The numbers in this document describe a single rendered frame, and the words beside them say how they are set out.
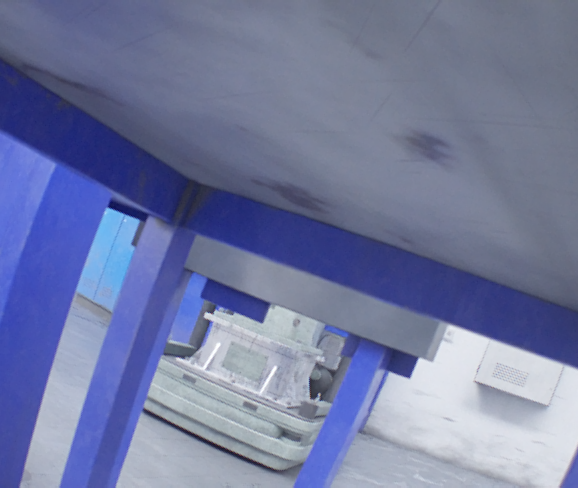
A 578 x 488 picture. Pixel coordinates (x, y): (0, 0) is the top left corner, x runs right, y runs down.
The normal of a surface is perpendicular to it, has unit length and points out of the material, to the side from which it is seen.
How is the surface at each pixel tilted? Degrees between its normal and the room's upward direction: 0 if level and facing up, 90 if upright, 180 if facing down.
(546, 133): 180
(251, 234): 90
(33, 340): 90
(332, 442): 90
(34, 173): 90
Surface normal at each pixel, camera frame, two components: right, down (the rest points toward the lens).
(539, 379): -0.42, -0.25
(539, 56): -0.37, 0.92
